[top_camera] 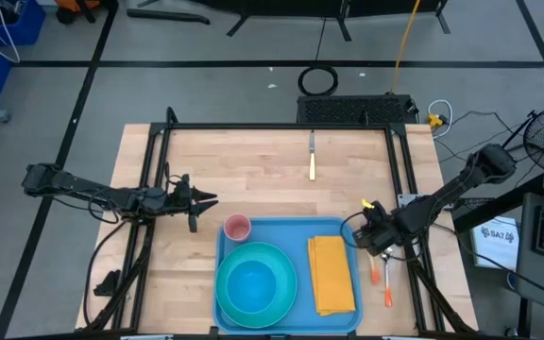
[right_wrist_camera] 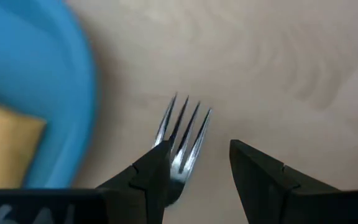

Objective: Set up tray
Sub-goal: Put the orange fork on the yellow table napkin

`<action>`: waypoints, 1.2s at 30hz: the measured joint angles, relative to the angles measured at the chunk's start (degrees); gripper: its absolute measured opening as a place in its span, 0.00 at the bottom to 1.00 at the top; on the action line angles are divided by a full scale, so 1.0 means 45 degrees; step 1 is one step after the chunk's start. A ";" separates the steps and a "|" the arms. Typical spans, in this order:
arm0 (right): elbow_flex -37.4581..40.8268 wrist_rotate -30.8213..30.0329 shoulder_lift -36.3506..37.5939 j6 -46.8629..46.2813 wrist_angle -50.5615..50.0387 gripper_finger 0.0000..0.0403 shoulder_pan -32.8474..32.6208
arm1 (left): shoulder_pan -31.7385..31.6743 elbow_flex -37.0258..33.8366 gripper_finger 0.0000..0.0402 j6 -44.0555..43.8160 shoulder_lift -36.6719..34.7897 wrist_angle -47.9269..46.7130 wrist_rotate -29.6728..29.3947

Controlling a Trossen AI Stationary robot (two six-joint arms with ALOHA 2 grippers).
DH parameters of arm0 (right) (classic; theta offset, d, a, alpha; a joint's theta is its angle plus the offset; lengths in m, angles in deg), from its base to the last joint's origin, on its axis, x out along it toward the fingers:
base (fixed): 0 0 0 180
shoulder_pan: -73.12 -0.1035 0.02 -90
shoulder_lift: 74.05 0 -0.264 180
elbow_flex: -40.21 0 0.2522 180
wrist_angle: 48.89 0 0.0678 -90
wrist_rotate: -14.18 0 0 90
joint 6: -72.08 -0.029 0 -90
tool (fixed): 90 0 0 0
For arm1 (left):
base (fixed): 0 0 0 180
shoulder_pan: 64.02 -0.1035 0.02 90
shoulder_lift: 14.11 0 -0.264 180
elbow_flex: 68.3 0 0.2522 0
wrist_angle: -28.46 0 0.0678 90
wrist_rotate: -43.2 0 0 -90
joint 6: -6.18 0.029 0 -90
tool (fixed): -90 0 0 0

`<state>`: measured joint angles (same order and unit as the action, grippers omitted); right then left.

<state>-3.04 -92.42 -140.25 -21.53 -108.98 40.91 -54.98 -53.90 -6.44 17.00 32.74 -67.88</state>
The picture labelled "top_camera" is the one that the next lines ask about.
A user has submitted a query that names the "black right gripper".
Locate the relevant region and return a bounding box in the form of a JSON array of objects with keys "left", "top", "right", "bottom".
[{"left": 350, "top": 206, "right": 399, "bottom": 259}]

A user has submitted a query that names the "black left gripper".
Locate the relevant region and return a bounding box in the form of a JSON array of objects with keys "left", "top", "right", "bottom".
[{"left": 156, "top": 173, "right": 220, "bottom": 234}]

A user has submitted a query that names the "pink plastic cup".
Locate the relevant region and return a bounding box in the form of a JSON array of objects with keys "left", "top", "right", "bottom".
[{"left": 223, "top": 212, "right": 253, "bottom": 244}]

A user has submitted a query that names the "spoon with orange handle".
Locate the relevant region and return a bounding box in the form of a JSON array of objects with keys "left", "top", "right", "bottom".
[{"left": 380, "top": 250, "right": 395, "bottom": 309}]

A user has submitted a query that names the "yellow cloth napkin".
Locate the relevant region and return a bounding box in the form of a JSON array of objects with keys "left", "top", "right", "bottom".
[{"left": 306, "top": 234, "right": 357, "bottom": 317}]

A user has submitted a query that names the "teal bowl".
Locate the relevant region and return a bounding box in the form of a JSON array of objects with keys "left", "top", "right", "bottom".
[{"left": 213, "top": 241, "right": 298, "bottom": 330}]

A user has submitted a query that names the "knife with yellow handle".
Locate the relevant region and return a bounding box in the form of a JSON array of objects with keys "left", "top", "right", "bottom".
[{"left": 308, "top": 129, "right": 318, "bottom": 182}]

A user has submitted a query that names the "blue plastic tray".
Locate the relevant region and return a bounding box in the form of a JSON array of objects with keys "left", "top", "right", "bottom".
[{"left": 212, "top": 215, "right": 365, "bottom": 336}]

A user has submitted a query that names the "white printed paper sheet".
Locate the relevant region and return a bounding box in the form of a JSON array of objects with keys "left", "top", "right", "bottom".
[{"left": 469, "top": 215, "right": 521, "bottom": 274}]

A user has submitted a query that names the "black clamp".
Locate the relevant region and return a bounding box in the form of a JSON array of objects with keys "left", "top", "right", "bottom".
[{"left": 93, "top": 268, "right": 123, "bottom": 298}]

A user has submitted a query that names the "black ventilated computer case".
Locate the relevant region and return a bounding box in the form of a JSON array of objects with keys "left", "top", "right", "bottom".
[{"left": 296, "top": 93, "right": 416, "bottom": 126}]

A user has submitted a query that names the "long black bar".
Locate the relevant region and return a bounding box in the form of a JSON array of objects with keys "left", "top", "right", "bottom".
[{"left": 125, "top": 8, "right": 212, "bottom": 26}]

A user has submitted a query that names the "orange object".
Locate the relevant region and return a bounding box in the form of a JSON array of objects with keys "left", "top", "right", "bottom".
[{"left": 54, "top": 0, "right": 102, "bottom": 13}]

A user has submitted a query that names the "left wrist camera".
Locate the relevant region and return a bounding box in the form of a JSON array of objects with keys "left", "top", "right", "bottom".
[{"left": 172, "top": 173, "right": 194, "bottom": 209}]

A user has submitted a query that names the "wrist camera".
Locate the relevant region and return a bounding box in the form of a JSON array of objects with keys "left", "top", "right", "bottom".
[
  {"left": 172, "top": 173, "right": 194, "bottom": 209},
  {"left": 364, "top": 207, "right": 390, "bottom": 229}
]

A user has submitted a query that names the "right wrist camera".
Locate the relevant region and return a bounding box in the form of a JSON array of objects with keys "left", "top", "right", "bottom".
[{"left": 364, "top": 207, "right": 390, "bottom": 229}]

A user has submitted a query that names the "grey metal base plate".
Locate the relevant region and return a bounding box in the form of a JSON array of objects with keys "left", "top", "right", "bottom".
[{"left": 396, "top": 193, "right": 420, "bottom": 210}]

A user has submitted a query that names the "black metal table frame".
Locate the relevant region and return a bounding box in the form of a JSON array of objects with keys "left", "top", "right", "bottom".
[{"left": 76, "top": 106, "right": 479, "bottom": 337}]

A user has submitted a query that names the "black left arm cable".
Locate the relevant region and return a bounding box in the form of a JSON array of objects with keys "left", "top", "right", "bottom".
[{"left": 82, "top": 218, "right": 130, "bottom": 328}]

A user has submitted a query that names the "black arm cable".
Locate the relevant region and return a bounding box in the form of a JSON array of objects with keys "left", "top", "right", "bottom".
[
  {"left": 422, "top": 220, "right": 544, "bottom": 306},
  {"left": 82, "top": 218, "right": 130, "bottom": 328}
]

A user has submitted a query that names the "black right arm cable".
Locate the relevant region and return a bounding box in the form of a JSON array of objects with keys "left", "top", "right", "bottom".
[{"left": 422, "top": 220, "right": 544, "bottom": 306}]

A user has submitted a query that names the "looped white cable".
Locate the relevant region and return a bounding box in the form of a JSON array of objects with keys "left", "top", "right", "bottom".
[{"left": 426, "top": 98, "right": 454, "bottom": 140}]

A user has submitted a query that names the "coiled black cable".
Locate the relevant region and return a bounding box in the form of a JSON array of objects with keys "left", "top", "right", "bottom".
[{"left": 297, "top": 64, "right": 340, "bottom": 97}]

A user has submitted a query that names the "black wire fan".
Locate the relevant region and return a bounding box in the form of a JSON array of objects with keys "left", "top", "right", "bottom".
[{"left": 522, "top": 108, "right": 544, "bottom": 169}]

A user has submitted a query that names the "yellow hanging cable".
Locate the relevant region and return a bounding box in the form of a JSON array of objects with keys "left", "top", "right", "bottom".
[{"left": 390, "top": 0, "right": 423, "bottom": 94}]

